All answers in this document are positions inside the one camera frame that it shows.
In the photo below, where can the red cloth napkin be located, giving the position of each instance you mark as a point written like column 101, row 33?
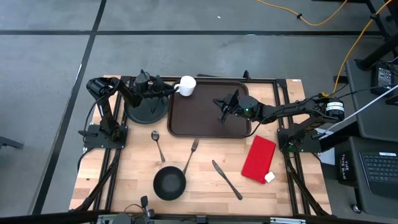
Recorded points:
column 258, row 158

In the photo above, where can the metal fork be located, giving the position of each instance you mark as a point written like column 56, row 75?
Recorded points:
column 194, row 145

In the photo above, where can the black bowl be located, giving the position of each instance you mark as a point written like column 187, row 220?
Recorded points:
column 169, row 183

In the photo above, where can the white mug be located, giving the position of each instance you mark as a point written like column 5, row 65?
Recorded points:
column 187, row 85

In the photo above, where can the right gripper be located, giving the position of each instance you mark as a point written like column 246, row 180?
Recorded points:
column 245, row 107

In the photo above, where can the metal knife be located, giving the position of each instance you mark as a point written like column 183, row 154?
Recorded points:
column 219, row 169

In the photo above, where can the dark grey table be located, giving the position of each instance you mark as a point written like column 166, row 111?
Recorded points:
column 370, row 124

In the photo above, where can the black metal table frame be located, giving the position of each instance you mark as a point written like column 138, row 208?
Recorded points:
column 267, row 80

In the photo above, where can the black stand legs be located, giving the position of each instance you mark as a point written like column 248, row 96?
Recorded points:
column 382, row 49

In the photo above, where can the dark grey cart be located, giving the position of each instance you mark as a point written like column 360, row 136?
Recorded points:
column 357, row 199

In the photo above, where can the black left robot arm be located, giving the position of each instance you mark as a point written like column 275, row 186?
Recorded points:
column 105, row 124

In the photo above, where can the metal spoon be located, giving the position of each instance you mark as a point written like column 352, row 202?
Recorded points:
column 155, row 135

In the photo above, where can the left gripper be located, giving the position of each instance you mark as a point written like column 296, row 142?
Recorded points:
column 149, row 87

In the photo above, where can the grey furniture foot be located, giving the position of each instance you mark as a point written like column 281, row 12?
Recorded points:
column 9, row 143

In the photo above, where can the dark laptop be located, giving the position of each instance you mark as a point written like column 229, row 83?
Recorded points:
column 381, row 171

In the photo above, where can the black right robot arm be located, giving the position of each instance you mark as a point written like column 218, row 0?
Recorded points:
column 298, row 109

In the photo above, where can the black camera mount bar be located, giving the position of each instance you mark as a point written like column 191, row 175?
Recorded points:
column 46, row 217

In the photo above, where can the brown plastic tray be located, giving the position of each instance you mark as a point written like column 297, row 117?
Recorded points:
column 199, row 118

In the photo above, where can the black tote bag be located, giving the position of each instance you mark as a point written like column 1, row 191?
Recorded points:
column 345, row 169

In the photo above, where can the black round plate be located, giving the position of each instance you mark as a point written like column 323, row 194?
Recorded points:
column 143, row 116

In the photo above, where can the black power supply box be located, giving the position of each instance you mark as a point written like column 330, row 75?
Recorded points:
column 384, row 77

